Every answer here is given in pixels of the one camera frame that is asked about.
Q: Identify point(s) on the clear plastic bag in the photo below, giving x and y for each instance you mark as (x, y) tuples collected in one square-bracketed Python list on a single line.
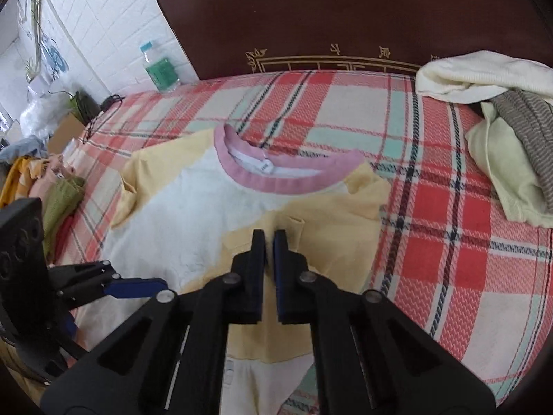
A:
[(41, 110)]

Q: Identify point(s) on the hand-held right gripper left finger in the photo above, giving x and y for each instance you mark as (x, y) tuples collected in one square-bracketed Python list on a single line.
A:
[(260, 268)]

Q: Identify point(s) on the pale green garment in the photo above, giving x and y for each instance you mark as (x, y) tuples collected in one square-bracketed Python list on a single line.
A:
[(505, 168)]

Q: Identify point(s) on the red plaid bed blanket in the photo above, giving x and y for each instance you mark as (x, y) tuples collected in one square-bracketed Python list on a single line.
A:
[(432, 207)]

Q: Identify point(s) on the yellow white pink-collared t-shirt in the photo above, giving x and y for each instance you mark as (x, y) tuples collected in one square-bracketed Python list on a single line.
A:
[(190, 207)]

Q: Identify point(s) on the orange yellow garment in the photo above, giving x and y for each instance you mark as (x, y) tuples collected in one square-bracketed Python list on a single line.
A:
[(15, 179)]

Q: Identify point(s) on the blue denim garment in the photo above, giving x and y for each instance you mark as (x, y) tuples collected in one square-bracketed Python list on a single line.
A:
[(21, 147)]

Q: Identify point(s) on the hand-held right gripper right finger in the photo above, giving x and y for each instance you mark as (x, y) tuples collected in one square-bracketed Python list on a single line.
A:
[(279, 276)]

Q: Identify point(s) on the grey striped garment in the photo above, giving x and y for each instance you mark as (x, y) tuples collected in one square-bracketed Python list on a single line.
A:
[(529, 129)]

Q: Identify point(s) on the clear plastic water bottle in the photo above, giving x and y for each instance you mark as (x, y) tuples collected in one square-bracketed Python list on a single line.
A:
[(159, 68)]

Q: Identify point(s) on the cardboard box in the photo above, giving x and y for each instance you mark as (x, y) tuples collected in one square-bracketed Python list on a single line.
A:
[(65, 132)]

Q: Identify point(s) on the dark wooden headboard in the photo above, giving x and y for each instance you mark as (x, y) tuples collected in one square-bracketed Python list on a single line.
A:
[(345, 21)]

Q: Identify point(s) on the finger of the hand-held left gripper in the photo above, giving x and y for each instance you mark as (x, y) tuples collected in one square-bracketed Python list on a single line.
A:
[(129, 287)]

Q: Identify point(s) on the olive green knit garment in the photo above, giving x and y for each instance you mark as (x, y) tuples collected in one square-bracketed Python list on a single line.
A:
[(60, 205)]

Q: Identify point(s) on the pink garment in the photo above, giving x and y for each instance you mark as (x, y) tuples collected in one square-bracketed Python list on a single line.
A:
[(52, 175)]

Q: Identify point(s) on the cream white garment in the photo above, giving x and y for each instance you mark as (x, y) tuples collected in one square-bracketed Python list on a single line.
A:
[(475, 75)]

